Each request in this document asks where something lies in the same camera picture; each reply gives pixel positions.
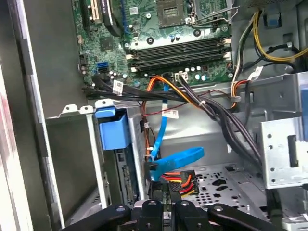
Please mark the black RAM slot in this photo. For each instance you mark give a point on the black RAM slot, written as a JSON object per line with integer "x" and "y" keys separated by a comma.
{"x": 180, "y": 63}
{"x": 180, "y": 50}
{"x": 180, "y": 57}
{"x": 180, "y": 44}

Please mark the beige expansion slot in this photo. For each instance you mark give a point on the beige expansion slot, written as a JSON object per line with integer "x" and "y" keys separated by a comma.
{"x": 95, "y": 12}

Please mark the CPU socket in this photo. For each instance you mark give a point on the CPU socket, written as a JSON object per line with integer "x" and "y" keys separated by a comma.
{"x": 172, "y": 13}

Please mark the black PC case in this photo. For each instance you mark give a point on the black PC case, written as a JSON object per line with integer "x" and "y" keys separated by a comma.
{"x": 55, "y": 60}

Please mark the black graphics card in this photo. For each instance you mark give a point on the black graphics card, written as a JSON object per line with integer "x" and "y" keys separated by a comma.
{"x": 108, "y": 16}

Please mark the metal disk bay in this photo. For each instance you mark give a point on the metal disk bay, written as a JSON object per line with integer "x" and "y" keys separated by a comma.
{"x": 72, "y": 149}

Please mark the metal socket cover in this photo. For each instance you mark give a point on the metal socket cover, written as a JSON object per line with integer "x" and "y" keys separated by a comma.
{"x": 230, "y": 14}

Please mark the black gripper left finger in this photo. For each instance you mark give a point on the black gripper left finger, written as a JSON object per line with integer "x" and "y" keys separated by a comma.
{"x": 151, "y": 216}

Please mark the hard disk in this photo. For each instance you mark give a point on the hard disk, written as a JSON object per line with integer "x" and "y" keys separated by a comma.
{"x": 113, "y": 134}

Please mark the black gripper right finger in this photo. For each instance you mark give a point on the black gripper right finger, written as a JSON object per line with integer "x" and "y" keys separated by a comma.
{"x": 190, "y": 216}

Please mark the metal optical drive cage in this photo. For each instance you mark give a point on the metal optical drive cage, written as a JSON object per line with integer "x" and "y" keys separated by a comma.
{"x": 276, "y": 149}

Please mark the green motherboard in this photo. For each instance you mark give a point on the green motherboard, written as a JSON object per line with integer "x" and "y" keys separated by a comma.
{"x": 113, "y": 55}

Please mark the blue SATA port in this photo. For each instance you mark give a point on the blue SATA port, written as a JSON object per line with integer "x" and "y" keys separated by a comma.
{"x": 103, "y": 65}

